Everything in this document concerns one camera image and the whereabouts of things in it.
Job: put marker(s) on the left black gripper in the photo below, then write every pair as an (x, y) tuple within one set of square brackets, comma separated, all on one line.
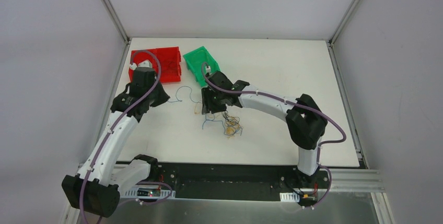
[(143, 77)]

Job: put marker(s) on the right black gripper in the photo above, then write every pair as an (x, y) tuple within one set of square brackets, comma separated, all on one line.
[(208, 101)]

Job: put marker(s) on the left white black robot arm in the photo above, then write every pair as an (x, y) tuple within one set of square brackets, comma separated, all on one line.
[(95, 188)]

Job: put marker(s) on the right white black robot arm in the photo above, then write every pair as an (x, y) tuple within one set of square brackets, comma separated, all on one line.
[(302, 116)]

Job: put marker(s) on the red plastic bin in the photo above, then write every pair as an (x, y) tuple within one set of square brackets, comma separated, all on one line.
[(169, 59)]

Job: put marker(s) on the green plastic bin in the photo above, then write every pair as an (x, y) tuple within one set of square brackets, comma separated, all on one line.
[(194, 60)]

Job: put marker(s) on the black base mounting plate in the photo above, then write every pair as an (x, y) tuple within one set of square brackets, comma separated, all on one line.
[(232, 182)]

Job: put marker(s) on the left circuit board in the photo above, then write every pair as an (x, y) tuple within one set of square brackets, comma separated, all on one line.
[(149, 192)]

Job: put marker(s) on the right circuit board connector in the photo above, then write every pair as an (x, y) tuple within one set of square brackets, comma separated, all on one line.
[(307, 200)]

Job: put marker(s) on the aluminium frame rail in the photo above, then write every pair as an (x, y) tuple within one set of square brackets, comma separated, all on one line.
[(357, 180)]

